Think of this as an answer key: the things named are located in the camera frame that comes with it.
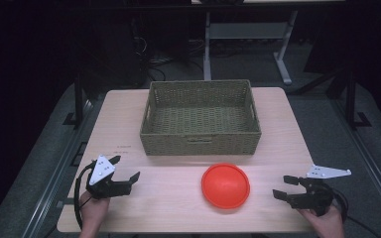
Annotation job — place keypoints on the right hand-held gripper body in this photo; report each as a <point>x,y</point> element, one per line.
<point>317,196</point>

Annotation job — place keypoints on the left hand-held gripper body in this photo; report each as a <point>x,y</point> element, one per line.
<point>101,172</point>

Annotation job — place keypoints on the red plastic plate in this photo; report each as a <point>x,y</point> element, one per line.
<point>225,185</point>

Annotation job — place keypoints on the green woven basket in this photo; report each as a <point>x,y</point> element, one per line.
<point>200,132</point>

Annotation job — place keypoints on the person's right hand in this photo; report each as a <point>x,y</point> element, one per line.
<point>329,226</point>

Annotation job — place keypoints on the person's left hand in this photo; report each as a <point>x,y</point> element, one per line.
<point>93,211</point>

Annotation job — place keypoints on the black metal stand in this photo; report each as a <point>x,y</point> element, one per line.
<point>351,99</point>
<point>78,99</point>

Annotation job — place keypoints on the metal floor rail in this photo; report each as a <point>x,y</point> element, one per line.
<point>370,158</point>
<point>58,172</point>

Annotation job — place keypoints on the grey metal desk frame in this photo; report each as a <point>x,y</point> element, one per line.
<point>244,31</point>

